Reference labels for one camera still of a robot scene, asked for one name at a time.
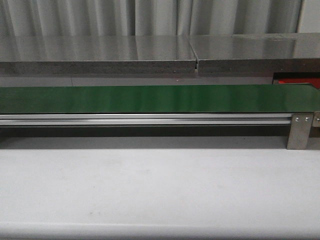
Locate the green conveyor belt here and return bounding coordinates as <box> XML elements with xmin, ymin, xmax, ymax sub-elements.
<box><xmin>0</xmin><ymin>84</ymin><xmax>320</xmax><ymax>114</ymax></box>

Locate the grey curtain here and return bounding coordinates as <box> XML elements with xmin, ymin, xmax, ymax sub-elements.
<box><xmin>0</xmin><ymin>0</ymin><xmax>303</xmax><ymax>36</ymax></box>

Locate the red plastic tray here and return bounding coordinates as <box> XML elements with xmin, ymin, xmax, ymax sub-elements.
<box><xmin>273</xmin><ymin>77</ymin><xmax>320</xmax><ymax>90</ymax></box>

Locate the grey counter slab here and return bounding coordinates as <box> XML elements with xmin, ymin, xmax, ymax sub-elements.
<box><xmin>0</xmin><ymin>36</ymin><xmax>197</xmax><ymax>75</ymax></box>
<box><xmin>189</xmin><ymin>33</ymin><xmax>320</xmax><ymax>74</ymax></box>

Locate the aluminium conveyor side rail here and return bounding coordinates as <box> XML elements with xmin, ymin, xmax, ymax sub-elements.
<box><xmin>0</xmin><ymin>113</ymin><xmax>292</xmax><ymax>127</ymax></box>

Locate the grey counter right slab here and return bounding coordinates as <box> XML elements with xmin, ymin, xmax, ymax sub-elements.
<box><xmin>189</xmin><ymin>33</ymin><xmax>320</xmax><ymax>74</ymax></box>

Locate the steel conveyor support bracket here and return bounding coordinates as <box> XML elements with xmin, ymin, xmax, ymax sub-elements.
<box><xmin>287</xmin><ymin>113</ymin><xmax>313</xmax><ymax>150</ymax></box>

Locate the steel end bracket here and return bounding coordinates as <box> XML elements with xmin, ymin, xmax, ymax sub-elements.
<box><xmin>310</xmin><ymin>111</ymin><xmax>320</xmax><ymax>138</ymax></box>

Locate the grey counter left slab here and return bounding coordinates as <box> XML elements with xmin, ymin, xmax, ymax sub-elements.
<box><xmin>0</xmin><ymin>36</ymin><xmax>197</xmax><ymax>75</ymax></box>

